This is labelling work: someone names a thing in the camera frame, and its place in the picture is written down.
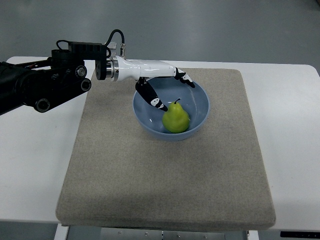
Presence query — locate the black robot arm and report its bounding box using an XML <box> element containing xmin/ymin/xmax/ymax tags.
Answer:
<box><xmin>0</xmin><ymin>41</ymin><xmax>111</xmax><ymax>114</ymax></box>

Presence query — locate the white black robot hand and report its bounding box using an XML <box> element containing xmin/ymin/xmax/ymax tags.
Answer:
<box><xmin>106</xmin><ymin>56</ymin><xmax>195</xmax><ymax>112</ymax></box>

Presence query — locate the grey felt mat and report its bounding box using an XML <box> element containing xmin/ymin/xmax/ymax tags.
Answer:
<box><xmin>55</xmin><ymin>68</ymin><xmax>276</xmax><ymax>232</ymax></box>

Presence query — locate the blue ceramic bowl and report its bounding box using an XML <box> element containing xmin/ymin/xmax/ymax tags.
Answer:
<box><xmin>133</xmin><ymin>77</ymin><xmax>210</xmax><ymax>141</ymax></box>

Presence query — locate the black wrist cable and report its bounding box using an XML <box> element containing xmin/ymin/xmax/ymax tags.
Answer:
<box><xmin>55</xmin><ymin>29</ymin><xmax>127</xmax><ymax>58</ymax></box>

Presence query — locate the green pear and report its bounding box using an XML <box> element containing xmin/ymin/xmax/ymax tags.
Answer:
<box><xmin>162</xmin><ymin>98</ymin><xmax>190</xmax><ymax>134</ymax></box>

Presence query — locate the black table control panel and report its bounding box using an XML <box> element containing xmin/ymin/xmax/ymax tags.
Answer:
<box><xmin>280</xmin><ymin>231</ymin><xmax>320</xmax><ymax>239</ymax></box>

